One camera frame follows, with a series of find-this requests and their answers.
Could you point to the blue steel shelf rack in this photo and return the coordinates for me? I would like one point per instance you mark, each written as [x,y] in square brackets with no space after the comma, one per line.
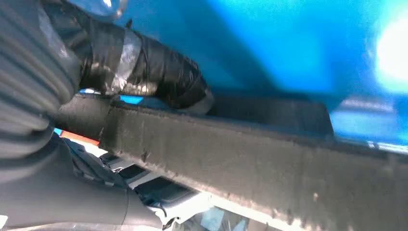
[255,47]

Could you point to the white panel with red stripe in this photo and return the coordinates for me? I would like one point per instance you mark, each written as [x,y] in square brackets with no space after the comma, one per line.
[79,138]

